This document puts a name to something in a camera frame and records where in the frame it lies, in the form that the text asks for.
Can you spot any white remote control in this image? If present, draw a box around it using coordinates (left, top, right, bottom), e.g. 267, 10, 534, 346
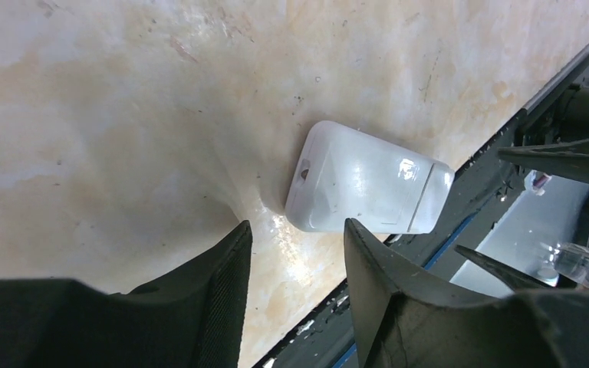
285, 120, 435, 234

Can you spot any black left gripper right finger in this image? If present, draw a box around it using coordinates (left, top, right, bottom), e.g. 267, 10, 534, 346
344, 218, 589, 367

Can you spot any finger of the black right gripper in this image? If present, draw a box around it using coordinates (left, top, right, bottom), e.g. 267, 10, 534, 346
455, 245, 551, 291
498, 138, 589, 184

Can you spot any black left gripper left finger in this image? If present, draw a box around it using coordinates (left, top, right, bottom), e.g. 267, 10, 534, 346
0, 221, 252, 367

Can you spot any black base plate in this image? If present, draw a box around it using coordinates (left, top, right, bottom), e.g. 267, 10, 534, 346
258, 54, 589, 367

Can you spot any clear plastic bottle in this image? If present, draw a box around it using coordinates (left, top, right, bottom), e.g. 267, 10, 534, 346
545, 243, 589, 289

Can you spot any white battery cover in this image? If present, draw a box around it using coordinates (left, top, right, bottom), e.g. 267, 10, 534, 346
407, 162, 455, 235

